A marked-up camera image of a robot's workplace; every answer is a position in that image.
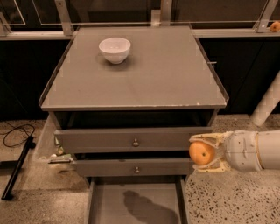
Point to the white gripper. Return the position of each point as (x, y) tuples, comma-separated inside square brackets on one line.
[(242, 150)]

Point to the orange round fruit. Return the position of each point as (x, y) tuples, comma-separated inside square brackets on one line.
[(201, 153)]

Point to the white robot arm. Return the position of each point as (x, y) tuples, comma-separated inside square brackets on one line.
[(268, 147)]

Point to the grey middle drawer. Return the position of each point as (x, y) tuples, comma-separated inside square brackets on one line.
[(133, 167)]

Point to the grey drawer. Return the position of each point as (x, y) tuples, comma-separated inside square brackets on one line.
[(137, 200), (133, 167), (127, 140)]

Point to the grey top drawer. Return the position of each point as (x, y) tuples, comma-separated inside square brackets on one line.
[(127, 140)]

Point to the grey drawer cabinet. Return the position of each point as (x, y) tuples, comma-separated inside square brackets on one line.
[(166, 81)]

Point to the grey bottom drawer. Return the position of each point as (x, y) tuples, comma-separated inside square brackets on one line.
[(137, 200)]

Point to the orange fruit on ledge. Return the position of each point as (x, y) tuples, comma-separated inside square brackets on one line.
[(275, 27)]

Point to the white ceramic bowl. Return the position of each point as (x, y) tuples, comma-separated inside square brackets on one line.
[(115, 50)]

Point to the clear plastic bin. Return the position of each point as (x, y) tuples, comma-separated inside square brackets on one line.
[(48, 149)]

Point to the black stand leg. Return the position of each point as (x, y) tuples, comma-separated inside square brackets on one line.
[(29, 144)]

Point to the white post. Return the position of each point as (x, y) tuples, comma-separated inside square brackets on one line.
[(268, 102)]

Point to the metal railing frame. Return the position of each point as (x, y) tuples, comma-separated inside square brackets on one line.
[(60, 19)]

